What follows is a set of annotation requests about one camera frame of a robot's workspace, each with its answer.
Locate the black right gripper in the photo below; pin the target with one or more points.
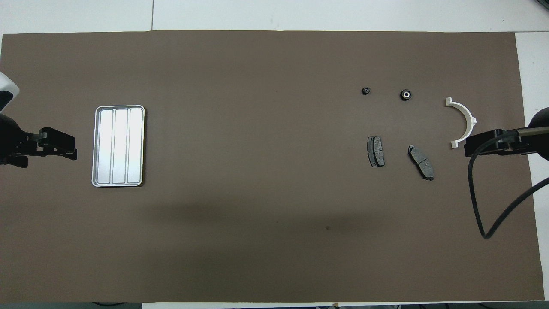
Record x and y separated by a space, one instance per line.
497 142

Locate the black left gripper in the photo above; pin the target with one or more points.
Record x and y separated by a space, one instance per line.
55 138

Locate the large black bearing gear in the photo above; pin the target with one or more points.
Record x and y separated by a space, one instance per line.
405 94

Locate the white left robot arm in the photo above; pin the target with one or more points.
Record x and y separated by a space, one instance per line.
10 137

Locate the silver metal tray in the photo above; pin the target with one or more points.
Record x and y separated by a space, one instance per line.
118 146

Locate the dark grey brake pad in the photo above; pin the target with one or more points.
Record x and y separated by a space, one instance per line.
376 151
421 162

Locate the brown table mat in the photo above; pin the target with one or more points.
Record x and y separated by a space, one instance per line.
266 171

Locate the white semicircular bracket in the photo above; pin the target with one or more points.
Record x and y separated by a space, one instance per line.
465 113

